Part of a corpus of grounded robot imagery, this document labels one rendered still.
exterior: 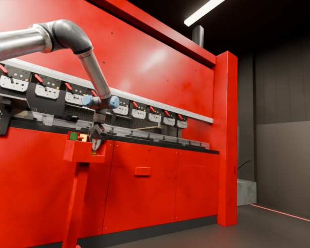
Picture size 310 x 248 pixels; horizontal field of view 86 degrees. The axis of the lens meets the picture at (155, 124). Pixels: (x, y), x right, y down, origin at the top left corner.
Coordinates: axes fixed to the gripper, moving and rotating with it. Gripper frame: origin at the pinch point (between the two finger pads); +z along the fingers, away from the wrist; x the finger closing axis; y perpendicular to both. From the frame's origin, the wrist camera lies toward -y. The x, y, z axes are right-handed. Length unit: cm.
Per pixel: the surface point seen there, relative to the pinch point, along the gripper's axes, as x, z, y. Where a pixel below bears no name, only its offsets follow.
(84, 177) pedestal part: 3.9, 16.8, -2.9
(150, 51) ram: -58, -111, 34
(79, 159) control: 11.0, 5.0, -6.9
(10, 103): 46, -21, 24
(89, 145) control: 6.5, -3.1, -6.3
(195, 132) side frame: -174, -38, 39
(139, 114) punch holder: -53, -37, 28
